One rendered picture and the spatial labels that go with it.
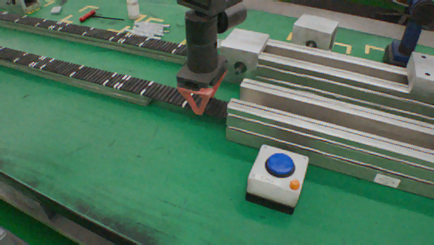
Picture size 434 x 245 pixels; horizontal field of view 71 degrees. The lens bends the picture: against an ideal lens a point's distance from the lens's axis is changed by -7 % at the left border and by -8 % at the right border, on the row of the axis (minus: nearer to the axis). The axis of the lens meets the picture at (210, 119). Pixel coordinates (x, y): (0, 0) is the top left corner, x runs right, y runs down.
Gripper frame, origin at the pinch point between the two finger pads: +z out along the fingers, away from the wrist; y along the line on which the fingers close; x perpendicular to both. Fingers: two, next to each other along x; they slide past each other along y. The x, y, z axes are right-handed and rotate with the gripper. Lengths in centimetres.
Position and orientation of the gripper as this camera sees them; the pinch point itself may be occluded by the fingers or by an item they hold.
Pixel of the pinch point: (203, 103)
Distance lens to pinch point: 67.8
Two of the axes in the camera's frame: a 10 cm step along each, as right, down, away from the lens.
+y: 3.9, -6.1, 6.9
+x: -9.2, -2.5, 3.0
